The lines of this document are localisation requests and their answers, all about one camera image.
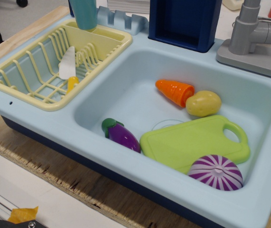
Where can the dark blue plastic box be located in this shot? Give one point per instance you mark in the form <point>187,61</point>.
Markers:
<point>189,24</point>

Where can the yellow toy potato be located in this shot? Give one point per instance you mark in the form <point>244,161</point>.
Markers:
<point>203,103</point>

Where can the grey toy faucet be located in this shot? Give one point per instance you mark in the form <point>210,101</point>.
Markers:
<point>246,48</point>

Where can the orange toy carrot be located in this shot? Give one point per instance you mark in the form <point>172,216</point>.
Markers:
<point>175,91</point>

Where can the light blue toy sink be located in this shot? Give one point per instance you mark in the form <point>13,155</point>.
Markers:
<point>125,91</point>

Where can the yellow plastic drying rack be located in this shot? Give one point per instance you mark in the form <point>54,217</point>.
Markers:
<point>32,74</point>

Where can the purple striped toy onion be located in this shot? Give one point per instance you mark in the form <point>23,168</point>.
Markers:
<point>217,172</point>

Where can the white toy knife yellow handle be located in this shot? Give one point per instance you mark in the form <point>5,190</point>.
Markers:
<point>67,69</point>

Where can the teal plastic cup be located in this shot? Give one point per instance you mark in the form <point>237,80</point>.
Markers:
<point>85,13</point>

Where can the yellow tape piece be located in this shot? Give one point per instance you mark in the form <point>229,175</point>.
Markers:
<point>22,215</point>

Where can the green toy cutting board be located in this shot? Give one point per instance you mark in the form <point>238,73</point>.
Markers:
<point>180,145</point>

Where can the purple toy eggplant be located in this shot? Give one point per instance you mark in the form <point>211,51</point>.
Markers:
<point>116,131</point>

